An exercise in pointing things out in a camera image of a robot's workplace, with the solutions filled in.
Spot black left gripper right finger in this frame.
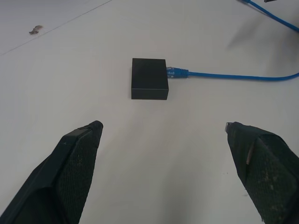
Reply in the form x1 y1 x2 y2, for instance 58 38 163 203
224 121 299 224

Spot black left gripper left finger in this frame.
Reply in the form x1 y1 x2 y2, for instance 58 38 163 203
0 120 104 224

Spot small black box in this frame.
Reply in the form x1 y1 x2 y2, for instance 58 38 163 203
130 58 169 100

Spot small brown debris scrap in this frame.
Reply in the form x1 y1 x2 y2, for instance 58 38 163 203
28 25 44 35

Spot blue Ethernet cable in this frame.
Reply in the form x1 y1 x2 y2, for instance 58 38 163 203
166 0 299 83

